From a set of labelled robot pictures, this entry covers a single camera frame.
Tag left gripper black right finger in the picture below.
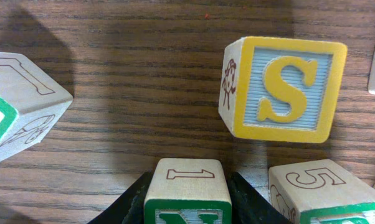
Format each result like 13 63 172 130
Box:
227 172 292 224

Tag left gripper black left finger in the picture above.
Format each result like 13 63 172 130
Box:
88 172 153 224

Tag green N letter block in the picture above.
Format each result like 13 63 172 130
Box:
144 158 232 224

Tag green R letter block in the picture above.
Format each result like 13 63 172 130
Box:
268 159 375 223

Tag yellow S letter block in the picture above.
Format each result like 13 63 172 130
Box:
218 36 348 143

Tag green L letter block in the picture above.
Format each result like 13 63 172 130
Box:
0 52 74 162

